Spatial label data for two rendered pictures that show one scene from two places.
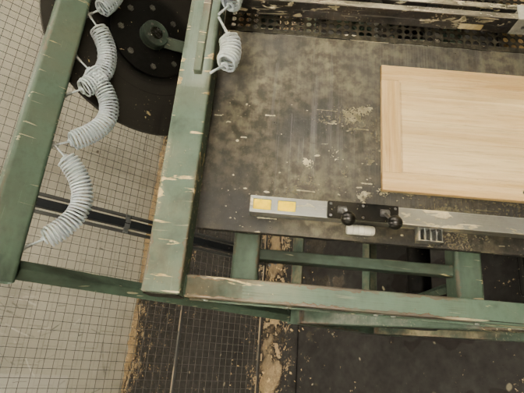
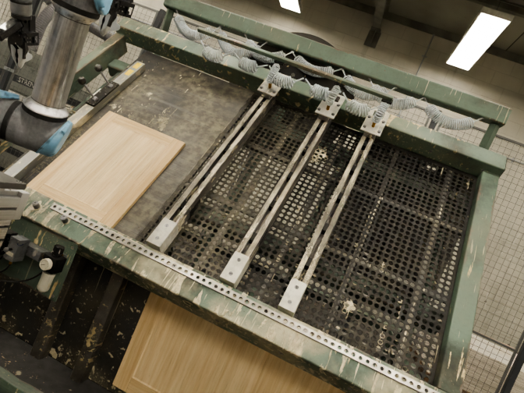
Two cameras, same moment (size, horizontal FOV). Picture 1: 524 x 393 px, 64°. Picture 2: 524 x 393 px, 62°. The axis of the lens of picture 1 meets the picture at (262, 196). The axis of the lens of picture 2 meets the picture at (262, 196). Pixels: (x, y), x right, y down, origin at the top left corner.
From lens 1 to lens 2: 236 cm
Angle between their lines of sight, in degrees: 47
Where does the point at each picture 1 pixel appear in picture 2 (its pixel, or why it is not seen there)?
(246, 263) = (118, 65)
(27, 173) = (206, 12)
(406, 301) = not seen: hidden behind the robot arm
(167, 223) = (147, 29)
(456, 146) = (106, 151)
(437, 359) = not seen: hidden behind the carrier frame
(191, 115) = (195, 49)
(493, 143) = (93, 170)
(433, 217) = (76, 118)
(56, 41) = (271, 30)
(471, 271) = not seen: hidden behind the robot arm
